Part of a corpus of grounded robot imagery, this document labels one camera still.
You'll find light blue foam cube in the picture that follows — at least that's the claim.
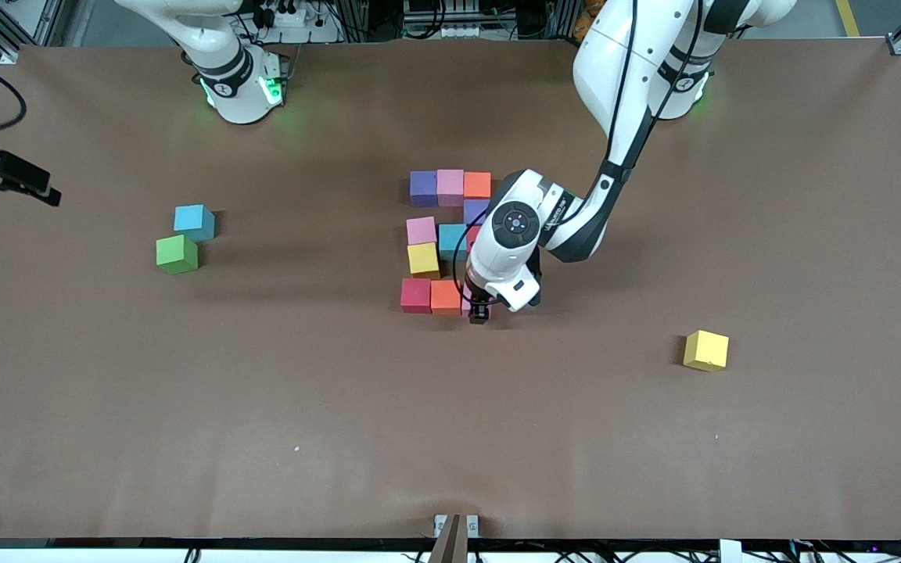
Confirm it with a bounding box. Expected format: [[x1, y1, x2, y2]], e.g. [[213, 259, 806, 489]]
[[438, 224, 469, 262], [174, 204, 216, 242]]

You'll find white power strip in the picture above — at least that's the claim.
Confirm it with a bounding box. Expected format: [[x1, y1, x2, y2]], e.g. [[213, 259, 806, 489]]
[[402, 22, 484, 40], [251, 4, 342, 45]]

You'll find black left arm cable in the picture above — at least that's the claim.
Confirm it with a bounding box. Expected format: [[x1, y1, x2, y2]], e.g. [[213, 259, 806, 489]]
[[451, 0, 705, 296]]

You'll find yellow foam cube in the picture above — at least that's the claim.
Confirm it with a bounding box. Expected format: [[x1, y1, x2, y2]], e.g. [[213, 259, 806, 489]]
[[683, 329, 730, 372], [407, 242, 442, 281]]

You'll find table cover sheet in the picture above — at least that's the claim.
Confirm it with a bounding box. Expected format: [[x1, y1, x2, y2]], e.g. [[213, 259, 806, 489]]
[[0, 38, 901, 542]]

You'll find small metal edge bracket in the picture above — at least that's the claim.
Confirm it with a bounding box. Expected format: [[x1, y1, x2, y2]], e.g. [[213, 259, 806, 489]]
[[433, 514, 480, 540]]

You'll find green foam cube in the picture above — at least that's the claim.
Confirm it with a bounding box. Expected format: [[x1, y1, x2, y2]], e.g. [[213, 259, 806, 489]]
[[156, 235, 199, 275]]

